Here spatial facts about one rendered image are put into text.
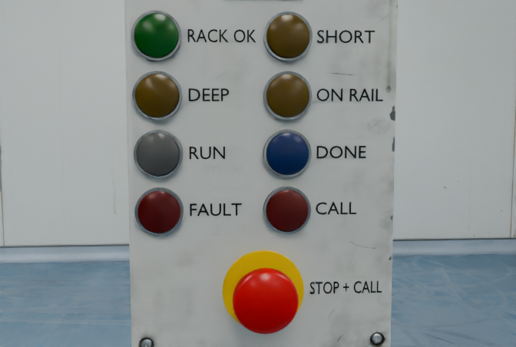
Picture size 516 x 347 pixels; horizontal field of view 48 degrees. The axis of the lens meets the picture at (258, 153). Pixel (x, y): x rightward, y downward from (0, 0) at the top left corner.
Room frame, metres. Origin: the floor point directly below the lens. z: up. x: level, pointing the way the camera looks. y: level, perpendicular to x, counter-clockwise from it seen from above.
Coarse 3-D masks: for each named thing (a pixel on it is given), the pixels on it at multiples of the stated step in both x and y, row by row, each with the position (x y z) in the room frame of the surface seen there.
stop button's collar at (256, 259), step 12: (252, 252) 0.36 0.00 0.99; (264, 252) 0.36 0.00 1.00; (276, 252) 0.36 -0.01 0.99; (240, 264) 0.36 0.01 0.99; (252, 264) 0.36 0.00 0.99; (264, 264) 0.36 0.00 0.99; (276, 264) 0.36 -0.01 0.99; (288, 264) 0.36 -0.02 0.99; (228, 276) 0.36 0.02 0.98; (240, 276) 0.36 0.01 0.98; (288, 276) 0.36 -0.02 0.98; (300, 276) 0.36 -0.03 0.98; (228, 288) 0.36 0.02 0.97; (300, 288) 0.36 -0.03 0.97; (312, 288) 0.36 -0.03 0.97; (324, 288) 0.36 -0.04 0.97; (336, 288) 0.36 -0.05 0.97; (228, 300) 0.36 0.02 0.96; (300, 300) 0.36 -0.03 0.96
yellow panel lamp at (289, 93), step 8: (280, 80) 0.36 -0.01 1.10; (288, 80) 0.36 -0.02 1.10; (296, 80) 0.36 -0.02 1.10; (272, 88) 0.36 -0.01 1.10; (280, 88) 0.36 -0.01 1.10; (288, 88) 0.36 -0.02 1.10; (296, 88) 0.36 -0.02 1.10; (304, 88) 0.36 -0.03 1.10; (272, 96) 0.36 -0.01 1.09; (280, 96) 0.36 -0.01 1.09; (288, 96) 0.36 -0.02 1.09; (296, 96) 0.36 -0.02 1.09; (304, 96) 0.36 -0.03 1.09; (272, 104) 0.36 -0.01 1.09; (280, 104) 0.36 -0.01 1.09; (288, 104) 0.36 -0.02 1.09; (296, 104) 0.36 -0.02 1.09; (304, 104) 0.36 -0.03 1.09; (280, 112) 0.36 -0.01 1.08; (288, 112) 0.36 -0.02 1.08; (296, 112) 0.36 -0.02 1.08
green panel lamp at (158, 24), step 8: (144, 16) 0.35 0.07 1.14; (152, 16) 0.35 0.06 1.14; (160, 16) 0.35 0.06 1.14; (144, 24) 0.35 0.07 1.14; (152, 24) 0.35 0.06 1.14; (160, 24) 0.35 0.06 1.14; (168, 24) 0.35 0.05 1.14; (136, 32) 0.35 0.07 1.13; (144, 32) 0.35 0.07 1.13; (152, 32) 0.35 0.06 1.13; (160, 32) 0.35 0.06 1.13; (168, 32) 0.35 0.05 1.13; (176, 32) 0.35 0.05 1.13; (136, 40) 0.35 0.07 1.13; (144, 40) 0.35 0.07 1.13; (152, 40) 0.35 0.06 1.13; (160, 40) 0.35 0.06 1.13; (168, 40) 0.35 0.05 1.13; (176, 40) 0.35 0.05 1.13; (144, 48) 0.35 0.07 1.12; (152, 48) 0.35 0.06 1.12; (160, 48) 0.35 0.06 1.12; (168, 48) 0.35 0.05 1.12; (152, 56) 0.35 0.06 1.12; (160, 56) 0.35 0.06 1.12
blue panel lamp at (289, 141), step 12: (288, 132) 0.36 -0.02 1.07; (276, 144) 0.36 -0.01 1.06; (288, 144) 0.36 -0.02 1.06; (300, 144) 0.36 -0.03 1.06; (276, 156) 0.36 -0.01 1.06; (288, 156) 0.36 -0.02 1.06; (300, 156) 0.36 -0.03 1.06; (276, 168) 0.36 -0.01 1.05; (288, 168) 0.36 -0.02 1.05; (300, 168) 0.36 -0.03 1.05
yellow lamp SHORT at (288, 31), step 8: (280, 16) 0.36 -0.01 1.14; (288, 16) 0.36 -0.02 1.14; (296, 16) 0.36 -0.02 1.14; (272, 24) 0.36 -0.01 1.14; (280, 24) 0.36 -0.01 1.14; (288, 24) 0.36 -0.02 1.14; (296, 24) 0.36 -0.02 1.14; (304, 24) 0.36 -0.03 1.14; (272, 32) 0.36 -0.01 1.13; (280, 32) 0.36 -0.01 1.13; (288, 32) 0.36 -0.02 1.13; (296, 32) 0.36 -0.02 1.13; (304, 32) 0.36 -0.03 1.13; (272, 40) 0.36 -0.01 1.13; (280, 40) 0.36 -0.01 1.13; (288, 40) 0.36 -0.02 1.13; (296, 40) 0.36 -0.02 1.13; (304, 40) 0.36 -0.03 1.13; (272, 48) 0.36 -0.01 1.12; (280, 48) 0.36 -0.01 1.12; (288, 48) 0.36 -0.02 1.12; (296, 48) 0.36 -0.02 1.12; (304, 48) 0.36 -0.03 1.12; (280, 56) 0.36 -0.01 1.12; (288, 56) 0.36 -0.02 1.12; (296, 56) 0.36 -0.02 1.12
